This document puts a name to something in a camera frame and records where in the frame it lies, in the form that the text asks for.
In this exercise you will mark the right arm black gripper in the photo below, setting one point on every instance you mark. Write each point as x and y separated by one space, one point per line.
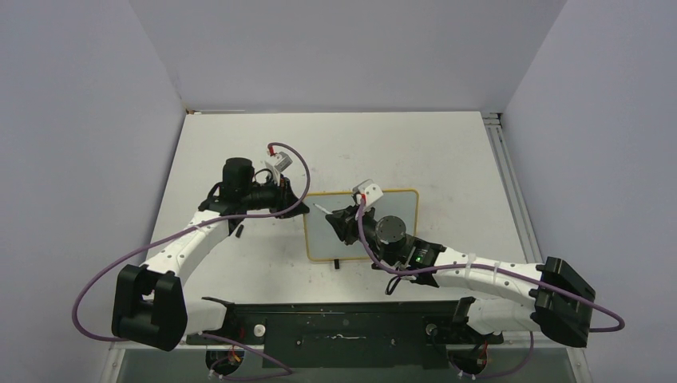
346 223

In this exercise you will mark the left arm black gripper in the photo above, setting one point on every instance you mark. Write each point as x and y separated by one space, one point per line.
284 197

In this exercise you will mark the white whiteboard marker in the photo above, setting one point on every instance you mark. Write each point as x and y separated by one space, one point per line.
322 209

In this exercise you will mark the yellow framed small whiteboard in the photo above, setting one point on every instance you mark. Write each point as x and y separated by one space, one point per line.
331 228

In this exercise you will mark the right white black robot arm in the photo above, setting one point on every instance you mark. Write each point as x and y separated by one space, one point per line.
550 297

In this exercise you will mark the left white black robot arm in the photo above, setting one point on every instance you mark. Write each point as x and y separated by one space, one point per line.
149 305

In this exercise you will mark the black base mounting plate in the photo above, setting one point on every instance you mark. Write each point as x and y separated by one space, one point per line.
356 335

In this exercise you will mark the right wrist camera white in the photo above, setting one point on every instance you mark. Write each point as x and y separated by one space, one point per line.
367 193

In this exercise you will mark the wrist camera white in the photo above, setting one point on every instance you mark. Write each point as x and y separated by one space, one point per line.
276 164
367 193

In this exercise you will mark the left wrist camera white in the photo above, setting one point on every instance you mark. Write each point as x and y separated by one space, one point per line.
276 164

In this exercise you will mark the aluminium rail right side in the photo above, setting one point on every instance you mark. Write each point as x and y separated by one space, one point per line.
517 204

